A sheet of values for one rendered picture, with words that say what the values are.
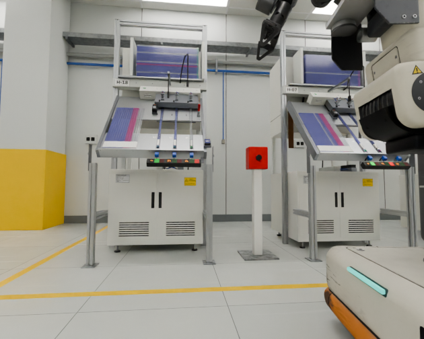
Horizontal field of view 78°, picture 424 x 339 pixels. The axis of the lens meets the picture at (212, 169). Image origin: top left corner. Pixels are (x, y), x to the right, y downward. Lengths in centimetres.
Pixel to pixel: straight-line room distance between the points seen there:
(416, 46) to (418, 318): 61
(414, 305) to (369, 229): 183
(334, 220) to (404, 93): 168
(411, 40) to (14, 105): 360
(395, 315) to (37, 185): 334
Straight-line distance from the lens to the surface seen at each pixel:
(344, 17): 103
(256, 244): 196
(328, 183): 233
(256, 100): 400
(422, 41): 87
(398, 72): 81
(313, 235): 197
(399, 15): 85
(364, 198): 250
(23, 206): 360
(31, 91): 375
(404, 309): 75
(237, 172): 375
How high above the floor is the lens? 50
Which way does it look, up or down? 3 degrees up
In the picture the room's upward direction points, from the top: straight up
